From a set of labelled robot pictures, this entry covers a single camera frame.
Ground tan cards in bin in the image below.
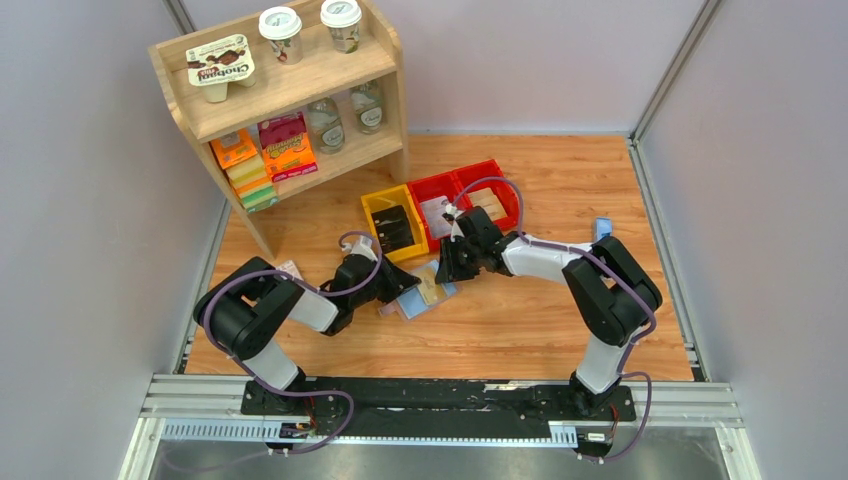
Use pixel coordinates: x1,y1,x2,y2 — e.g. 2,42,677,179
467,188,508,222

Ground paper coffee cup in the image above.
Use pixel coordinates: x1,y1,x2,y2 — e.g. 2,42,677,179
258,6,303,65
320,0,363,54

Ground beige leather card holder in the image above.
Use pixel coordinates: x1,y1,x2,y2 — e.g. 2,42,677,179
378,260,459,322

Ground red bin right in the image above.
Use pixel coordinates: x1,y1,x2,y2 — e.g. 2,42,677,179
453,159,519,232

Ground glass jar left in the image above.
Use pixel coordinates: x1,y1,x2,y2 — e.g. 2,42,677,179
306,97,345,154

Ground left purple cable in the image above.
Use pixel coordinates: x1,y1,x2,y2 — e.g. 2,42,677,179
201,231,384,458

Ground yellow bin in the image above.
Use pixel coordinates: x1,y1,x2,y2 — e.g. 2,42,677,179
360,184,429,264

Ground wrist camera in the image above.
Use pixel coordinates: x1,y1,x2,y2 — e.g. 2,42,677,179
443,203,465,242
341,236,378,261

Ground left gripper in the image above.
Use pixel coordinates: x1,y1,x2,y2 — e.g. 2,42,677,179
351,253,422,310

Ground glass jar right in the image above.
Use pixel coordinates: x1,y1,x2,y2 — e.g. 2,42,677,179
350,80,383,134

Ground paper coffee cup left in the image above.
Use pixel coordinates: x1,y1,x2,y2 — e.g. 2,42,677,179
258,6,303,65

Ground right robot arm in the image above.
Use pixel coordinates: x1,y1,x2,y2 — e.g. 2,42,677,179
436,204,662,419

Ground paper coffee cup right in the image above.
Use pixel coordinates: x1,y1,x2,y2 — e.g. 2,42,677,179
320,0,363,54

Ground yellow green sponge stack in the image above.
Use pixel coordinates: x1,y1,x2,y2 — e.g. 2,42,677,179
224,155,279,214

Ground red bin middle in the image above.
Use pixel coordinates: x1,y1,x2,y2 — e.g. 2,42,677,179
407,171,462,253

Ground red bin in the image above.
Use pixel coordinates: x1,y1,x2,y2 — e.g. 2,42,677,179
407,171,462,253
453,159,519,232

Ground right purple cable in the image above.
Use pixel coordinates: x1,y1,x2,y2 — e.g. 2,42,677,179
450,176,658,464

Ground Chobani yogurt pack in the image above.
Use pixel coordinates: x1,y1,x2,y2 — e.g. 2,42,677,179
185,34,257,103

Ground pink card pack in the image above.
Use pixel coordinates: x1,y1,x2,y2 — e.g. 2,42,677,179
277,260,303,281

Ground white cards in bin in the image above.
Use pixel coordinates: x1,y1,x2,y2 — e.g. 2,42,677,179
419,195,451,240

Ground gold magnetic stripe card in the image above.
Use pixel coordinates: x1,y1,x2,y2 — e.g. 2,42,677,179
415,267,447,306

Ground wooden shelf unit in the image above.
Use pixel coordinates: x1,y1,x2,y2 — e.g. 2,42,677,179
148,1,410,257

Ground black cards in bin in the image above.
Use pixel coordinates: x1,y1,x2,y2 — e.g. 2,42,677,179
371,205,415,253

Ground purple cable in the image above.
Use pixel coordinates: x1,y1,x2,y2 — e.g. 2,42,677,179
201,231,384,458
450,176,658,464

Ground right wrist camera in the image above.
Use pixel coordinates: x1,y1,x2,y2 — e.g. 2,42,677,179
443,203,465,242

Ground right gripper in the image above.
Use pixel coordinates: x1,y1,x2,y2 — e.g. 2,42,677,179
434,236,482,285

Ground orange pink snack box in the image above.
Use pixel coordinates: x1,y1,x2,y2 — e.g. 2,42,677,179
257,112,318,183

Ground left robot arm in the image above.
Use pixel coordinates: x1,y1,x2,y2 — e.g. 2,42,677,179
193,254,421,415

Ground blue flat box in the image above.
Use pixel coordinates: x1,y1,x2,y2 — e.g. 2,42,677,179
593,217,613,241

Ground glass jar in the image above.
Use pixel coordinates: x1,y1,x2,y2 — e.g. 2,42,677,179
306,97,345,154
350,80,383,134

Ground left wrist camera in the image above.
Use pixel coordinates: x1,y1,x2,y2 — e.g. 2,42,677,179
341,236,378,261

